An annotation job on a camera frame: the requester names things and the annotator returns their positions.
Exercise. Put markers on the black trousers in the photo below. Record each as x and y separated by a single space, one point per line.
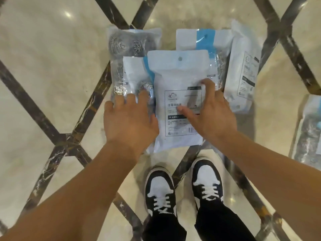
218 223

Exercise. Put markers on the person's left forearm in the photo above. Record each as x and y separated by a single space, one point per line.
75 198

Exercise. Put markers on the person's right forearm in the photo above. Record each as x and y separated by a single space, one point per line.
275 173

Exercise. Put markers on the person's left hand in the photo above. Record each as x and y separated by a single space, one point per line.
130 125

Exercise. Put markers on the person's right hand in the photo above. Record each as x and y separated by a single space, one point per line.
215 117

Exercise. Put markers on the black and white sneaker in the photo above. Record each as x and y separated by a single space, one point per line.
207 175
160 188

